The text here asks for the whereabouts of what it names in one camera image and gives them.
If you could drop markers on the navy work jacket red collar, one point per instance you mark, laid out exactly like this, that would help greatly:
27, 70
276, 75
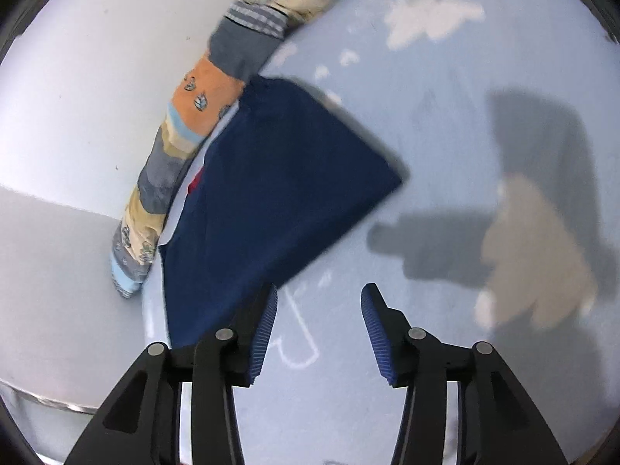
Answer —
281, 189

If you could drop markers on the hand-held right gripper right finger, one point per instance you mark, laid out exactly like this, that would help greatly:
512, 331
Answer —
375, 339

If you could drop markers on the rolled patchwork quilt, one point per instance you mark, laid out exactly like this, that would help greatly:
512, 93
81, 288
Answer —
203, 97

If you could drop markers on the light blue cloud-print bed sheet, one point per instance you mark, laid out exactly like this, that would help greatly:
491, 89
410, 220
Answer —
436, 106

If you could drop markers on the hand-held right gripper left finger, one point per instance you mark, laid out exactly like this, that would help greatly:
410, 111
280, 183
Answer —
264, 334

